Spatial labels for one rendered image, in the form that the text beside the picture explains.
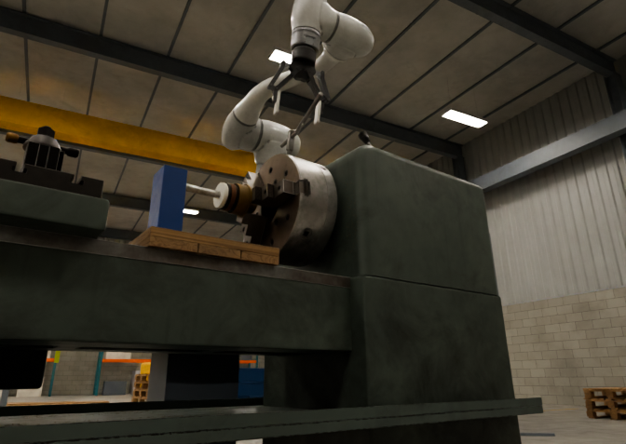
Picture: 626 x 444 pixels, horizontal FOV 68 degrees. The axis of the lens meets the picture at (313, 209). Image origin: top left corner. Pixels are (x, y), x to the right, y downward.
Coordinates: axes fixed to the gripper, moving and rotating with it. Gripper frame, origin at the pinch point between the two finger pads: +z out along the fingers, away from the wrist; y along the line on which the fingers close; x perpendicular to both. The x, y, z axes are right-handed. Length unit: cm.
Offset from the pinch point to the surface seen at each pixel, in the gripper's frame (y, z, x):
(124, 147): -124, -267, 1067
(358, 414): 11, 75, -34
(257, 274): -11, 49, -21
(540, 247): 905, -143, 792
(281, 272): -5, 48, -19
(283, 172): -2.8, 19.2, -3.3
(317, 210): 5.5, 29.9, -11.2
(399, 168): 30.8, 12.5, -8.0
